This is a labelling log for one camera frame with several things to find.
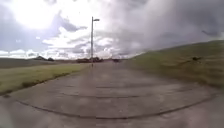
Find grass field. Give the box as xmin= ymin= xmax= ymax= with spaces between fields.
xmin=0 ymin=58 xmax=91 ymax=96

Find grassy embankment slope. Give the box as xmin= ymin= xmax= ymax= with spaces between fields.
xmin=124 ymin=39 xmax=224 ymax=90

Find dark bush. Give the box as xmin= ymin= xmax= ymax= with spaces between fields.
xmin=191 ymin=55 xmax=202 ymax=62

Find distant low buildings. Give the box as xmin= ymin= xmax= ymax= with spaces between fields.
xmin=75 ymin=56 xmax=104 ymax=64

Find grey concrete slab path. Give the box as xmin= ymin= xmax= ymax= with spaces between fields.
xmin=0 ymin=60 xmax=224 ymax=128

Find street lamp pole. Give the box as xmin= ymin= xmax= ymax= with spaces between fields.
xmin=89 ymin=16 xmax=101 ymax=67

